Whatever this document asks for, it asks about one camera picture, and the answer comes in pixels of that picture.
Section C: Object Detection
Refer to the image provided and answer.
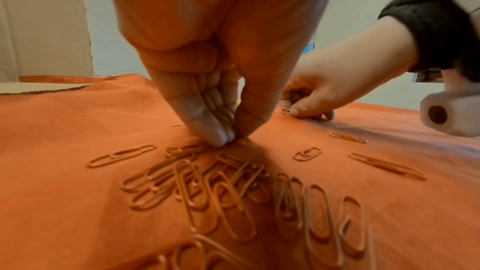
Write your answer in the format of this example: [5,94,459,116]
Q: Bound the red tablecloth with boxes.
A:
[0,72,480,270]

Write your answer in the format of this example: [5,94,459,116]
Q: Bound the person's right hand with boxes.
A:
[279,15,420,121]

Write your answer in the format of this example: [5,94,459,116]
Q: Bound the person's left hand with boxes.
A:
[98,0,341,148]

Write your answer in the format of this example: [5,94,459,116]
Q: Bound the colored paper clips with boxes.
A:
[86,130,429,270]

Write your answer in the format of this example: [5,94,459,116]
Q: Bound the black white marker wristband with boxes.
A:
[377,0,480,84]

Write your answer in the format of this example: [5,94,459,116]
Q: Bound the large brown cardboard box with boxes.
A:
[0,0,95,96]

